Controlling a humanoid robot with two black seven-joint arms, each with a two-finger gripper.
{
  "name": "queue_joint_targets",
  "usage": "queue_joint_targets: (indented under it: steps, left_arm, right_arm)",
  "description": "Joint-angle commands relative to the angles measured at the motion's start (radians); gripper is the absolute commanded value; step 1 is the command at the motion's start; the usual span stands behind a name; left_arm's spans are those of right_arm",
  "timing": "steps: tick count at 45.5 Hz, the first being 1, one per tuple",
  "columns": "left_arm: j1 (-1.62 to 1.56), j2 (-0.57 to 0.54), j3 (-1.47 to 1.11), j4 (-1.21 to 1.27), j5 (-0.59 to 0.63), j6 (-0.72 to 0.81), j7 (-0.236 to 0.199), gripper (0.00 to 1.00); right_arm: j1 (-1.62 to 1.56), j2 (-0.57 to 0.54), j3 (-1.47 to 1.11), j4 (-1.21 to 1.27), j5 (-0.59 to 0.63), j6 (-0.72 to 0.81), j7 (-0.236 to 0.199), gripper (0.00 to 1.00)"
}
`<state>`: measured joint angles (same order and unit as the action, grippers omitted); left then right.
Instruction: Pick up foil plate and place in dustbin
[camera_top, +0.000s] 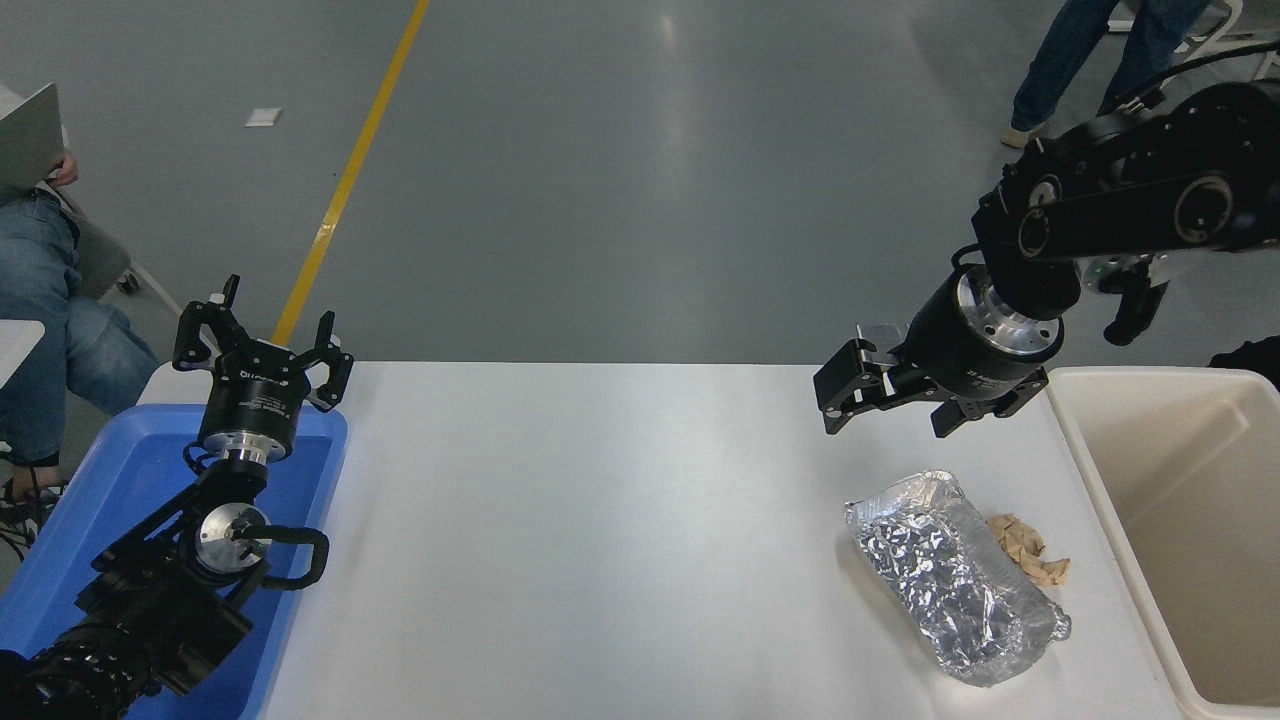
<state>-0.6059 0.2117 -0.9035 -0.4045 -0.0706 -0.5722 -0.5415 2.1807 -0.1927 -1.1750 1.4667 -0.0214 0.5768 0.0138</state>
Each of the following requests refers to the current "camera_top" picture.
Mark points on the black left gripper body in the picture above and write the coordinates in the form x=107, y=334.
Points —
x=252, y=400

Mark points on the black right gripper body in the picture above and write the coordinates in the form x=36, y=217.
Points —
x=965, y=355

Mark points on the silver foil plate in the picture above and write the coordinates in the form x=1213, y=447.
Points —
x=945, y=575

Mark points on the seated person's hand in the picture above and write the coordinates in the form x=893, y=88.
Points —
x=66, y=170

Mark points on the grey office chair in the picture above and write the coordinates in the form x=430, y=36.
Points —
x=100, y=255

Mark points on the crumpled tan paper ball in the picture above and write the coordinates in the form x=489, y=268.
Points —
x=1030, y=550

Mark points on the blue plastic tray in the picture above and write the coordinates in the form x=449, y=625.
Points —
x=120, y=470

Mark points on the seated person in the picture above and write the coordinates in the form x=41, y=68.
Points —
x=50, y=320

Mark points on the small white side table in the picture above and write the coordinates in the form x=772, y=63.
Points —
x=15, y=345

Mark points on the white paper scrap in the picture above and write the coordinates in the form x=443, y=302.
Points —
x=263, y=117

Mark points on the large pale plastic bin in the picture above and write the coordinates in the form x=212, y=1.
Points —
x=1200, y=520

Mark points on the grey laptop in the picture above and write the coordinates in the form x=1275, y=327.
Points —
x=25, y=140

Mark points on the standing person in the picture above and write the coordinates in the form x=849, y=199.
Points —
x=1060, y=50

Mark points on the white swivel chair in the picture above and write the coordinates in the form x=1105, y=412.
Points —
x=1226, y=22

